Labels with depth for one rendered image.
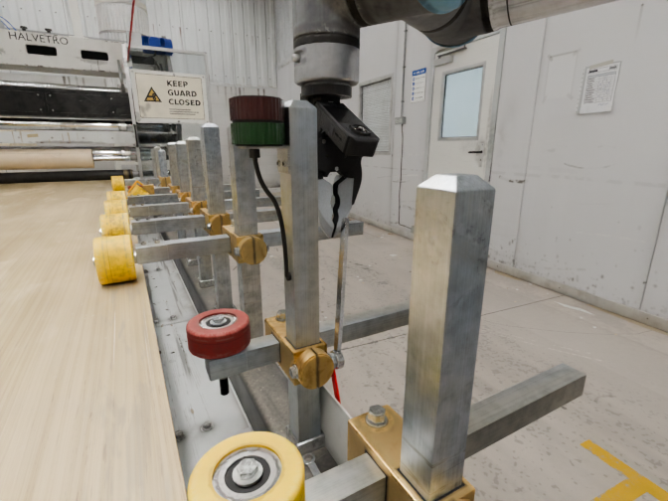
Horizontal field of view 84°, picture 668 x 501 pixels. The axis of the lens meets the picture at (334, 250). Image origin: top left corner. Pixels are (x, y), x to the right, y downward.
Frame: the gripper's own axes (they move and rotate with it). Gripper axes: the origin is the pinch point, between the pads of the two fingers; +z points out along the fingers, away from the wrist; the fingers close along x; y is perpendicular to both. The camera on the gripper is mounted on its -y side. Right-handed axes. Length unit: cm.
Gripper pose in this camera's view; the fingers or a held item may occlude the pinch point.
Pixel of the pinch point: (333, 230)
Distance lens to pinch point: 56.0
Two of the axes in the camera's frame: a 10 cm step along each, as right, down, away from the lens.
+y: -4.8, -2.4, 8.4
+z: 0.0, 9.6, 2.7
